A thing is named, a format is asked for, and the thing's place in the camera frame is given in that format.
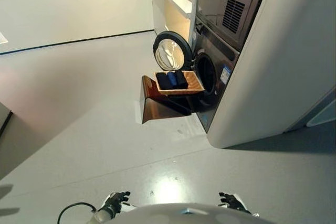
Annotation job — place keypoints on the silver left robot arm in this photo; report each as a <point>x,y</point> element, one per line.
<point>103,215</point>

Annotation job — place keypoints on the grey front-load washing machine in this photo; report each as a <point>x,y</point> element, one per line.
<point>278,64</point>
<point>210,77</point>

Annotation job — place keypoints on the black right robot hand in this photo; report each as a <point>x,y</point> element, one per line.
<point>233,204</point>

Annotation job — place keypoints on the grey stacked dryer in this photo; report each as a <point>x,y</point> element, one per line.
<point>223,6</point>

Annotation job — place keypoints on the black folded garment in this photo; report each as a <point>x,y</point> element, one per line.
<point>181,78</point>

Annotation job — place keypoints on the blue energy label sticker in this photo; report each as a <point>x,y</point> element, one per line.
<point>224,72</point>

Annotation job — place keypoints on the woven wicker laundry basket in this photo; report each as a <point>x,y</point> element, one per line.
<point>193,83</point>

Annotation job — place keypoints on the blue folded garment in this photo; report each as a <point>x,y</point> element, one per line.
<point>172,77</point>

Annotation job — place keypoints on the round washing machine door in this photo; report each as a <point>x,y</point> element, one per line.
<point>172,51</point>

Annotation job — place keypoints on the dark navy folded garment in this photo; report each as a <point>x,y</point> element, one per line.
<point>163,81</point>

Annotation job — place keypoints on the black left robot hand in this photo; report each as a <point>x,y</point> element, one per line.
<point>115,204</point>

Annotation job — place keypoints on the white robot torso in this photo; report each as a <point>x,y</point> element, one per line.
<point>183,214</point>

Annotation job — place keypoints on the brown glossy step stool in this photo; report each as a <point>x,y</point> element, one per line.
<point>160,106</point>

